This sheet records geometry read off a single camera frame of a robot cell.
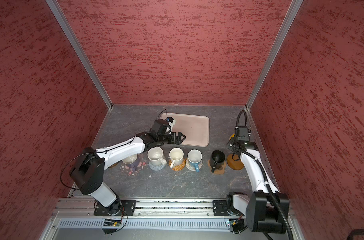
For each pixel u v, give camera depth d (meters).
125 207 0.74
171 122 0.78
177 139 0.77
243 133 0.64
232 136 0.80
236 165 0.90
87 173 0.45
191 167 0.87
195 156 0.87
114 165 0.52
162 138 0.72
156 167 0.87
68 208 0.76
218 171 0.87
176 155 0.88
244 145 0.58
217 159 0.89
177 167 0.87
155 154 0.89
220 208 0.74
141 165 0.89
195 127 1.07
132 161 0.81
